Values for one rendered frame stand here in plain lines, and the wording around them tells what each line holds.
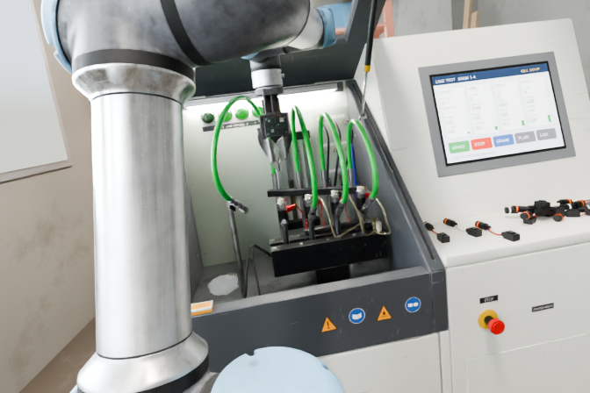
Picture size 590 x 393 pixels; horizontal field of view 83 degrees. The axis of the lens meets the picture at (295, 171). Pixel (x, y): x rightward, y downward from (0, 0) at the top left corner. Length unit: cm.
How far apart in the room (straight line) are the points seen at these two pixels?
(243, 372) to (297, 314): 48
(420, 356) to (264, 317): 40
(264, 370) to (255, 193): 96
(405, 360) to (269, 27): 82
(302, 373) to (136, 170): 24
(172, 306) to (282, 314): 49
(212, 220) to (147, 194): 97
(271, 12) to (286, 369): 33
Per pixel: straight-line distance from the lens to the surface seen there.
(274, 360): 36
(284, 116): 81
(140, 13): 36
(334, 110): 126
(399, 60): 114
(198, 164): 125
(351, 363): 92
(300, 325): 83
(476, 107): 120
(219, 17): 33
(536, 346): 114
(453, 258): 89
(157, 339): 35
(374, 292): 84
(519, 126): 128
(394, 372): 97
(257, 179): 125
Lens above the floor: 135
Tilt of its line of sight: 10 degrees down
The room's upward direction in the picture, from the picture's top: 7 degrees counter-clockwise
